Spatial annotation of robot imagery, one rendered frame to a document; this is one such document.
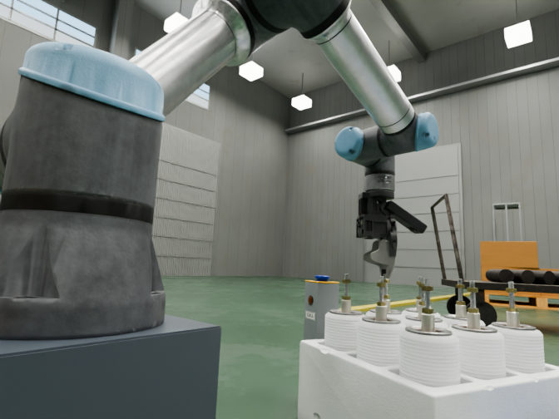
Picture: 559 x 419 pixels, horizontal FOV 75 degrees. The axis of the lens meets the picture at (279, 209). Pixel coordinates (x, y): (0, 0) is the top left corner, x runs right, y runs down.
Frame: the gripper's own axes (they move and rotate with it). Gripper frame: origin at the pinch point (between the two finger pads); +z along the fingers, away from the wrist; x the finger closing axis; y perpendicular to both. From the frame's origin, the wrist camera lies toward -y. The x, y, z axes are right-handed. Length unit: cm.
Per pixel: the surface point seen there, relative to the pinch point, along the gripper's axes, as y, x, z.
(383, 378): 10.7, 26.7, 17.3
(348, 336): 12.2, 9.1, 13.9
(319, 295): 15.3, -8.8, 6.9
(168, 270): 237, -794, 23
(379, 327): 8.9, 19.7, 10.3
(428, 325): 3.0, 27.3, 8.4
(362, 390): 12.7, 21.8, 20.8
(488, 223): -492, -697, -117
